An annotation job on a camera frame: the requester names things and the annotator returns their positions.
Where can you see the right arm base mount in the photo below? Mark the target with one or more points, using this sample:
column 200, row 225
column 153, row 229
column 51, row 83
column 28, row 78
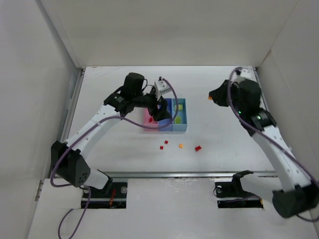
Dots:
column 230, row 194

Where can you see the light blue container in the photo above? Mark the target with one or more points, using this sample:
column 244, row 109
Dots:
column 183, row 126

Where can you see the pink container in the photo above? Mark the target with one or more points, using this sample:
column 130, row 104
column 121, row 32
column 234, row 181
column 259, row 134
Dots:
column 151, row 126

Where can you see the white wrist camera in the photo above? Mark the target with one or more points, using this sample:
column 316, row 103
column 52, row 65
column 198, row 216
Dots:
column 161, row 87
column 244, row 73

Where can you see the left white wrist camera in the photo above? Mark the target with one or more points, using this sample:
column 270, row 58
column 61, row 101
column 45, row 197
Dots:
column 161, row 87

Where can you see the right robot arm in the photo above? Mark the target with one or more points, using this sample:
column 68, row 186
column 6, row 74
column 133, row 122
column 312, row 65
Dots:
column 299, row 189

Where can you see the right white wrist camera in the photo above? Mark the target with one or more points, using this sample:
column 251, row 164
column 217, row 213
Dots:
column 244, row 73

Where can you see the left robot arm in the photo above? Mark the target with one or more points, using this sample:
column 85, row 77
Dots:
column 68, row 158

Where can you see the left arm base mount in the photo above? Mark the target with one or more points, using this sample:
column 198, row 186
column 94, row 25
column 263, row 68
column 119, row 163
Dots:
column 113, row 197

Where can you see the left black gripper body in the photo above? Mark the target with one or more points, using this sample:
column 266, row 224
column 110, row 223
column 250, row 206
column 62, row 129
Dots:
column 156, row 107

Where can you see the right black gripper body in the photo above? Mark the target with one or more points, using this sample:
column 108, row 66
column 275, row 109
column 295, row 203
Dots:
column 222, row 94

